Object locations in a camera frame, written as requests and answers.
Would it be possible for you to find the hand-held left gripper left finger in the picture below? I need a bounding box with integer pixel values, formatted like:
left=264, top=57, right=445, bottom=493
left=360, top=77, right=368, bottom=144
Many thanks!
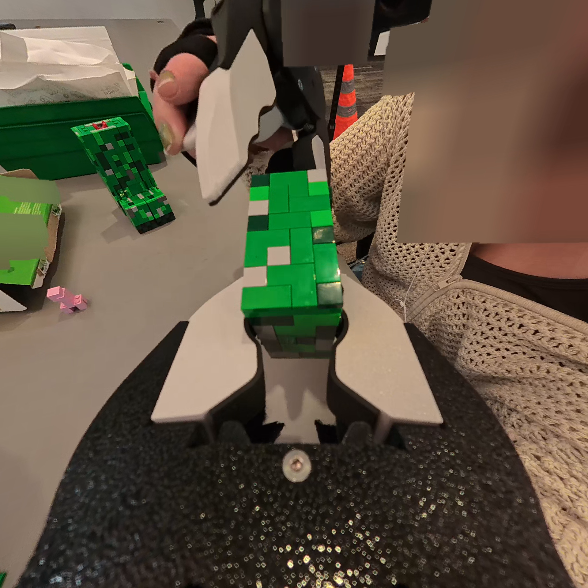
left=151, top=275, right=268, bottom=443

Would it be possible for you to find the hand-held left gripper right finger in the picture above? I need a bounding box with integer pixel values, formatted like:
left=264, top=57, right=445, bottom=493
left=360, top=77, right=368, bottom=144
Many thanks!
left=327, top=287, right=444, bottom=444

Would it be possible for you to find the hollow green lego build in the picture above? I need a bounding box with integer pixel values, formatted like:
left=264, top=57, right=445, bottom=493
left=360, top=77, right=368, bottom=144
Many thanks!
left=241, top=170, right=344, bottom=358

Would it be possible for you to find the green lego creeper figure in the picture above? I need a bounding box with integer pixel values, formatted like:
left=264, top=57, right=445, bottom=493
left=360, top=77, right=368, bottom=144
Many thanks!
left=71, top=117, right=176, bottom=234

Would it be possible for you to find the pink lego pig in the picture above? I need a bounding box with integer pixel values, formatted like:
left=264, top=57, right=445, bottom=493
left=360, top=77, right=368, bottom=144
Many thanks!
left=46, top=286, right=88, bottom=314

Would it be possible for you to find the green lego set box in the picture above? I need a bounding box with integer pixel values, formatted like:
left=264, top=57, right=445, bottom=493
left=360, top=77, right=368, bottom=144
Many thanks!
left=0, top=169, right=63, bottom=314

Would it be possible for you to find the person's right hand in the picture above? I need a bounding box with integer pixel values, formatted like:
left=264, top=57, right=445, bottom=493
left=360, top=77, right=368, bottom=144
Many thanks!
left=149, top=53, right=213, bottom=156

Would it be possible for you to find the orange traffic cone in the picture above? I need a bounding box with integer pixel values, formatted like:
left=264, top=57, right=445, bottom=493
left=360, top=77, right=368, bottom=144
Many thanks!
left=331, top=64, right=359, bottom=138

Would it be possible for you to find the person's torso in knit sweater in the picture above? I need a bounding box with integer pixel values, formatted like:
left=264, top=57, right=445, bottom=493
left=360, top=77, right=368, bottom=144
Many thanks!
left=360, top=243, right=588, bottom=575

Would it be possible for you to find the black undershirt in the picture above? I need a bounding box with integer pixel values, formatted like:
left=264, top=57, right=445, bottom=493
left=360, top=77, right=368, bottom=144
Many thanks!
left=462, top=243, right=588, bottom=322

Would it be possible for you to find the green storage bin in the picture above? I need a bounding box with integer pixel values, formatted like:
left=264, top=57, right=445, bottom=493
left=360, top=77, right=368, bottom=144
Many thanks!
left=0, top=62, right=167, bottom=181

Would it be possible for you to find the crumpled white paper bag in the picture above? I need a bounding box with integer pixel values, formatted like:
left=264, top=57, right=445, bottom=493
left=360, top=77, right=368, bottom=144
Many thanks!
left=0, top=27, right=139, bottom=107

